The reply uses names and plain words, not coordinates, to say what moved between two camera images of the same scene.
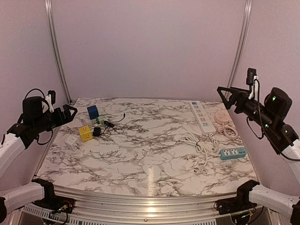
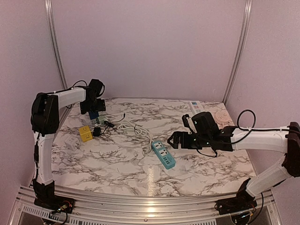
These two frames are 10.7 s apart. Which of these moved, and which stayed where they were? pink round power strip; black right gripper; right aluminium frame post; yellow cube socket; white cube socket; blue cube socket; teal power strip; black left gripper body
Moved: black right gripper; black left gripper body; teal power strip
Stayed: blue cube socket; white cube socket; pink round power strip; right aluminium frame post; yellow cube socket
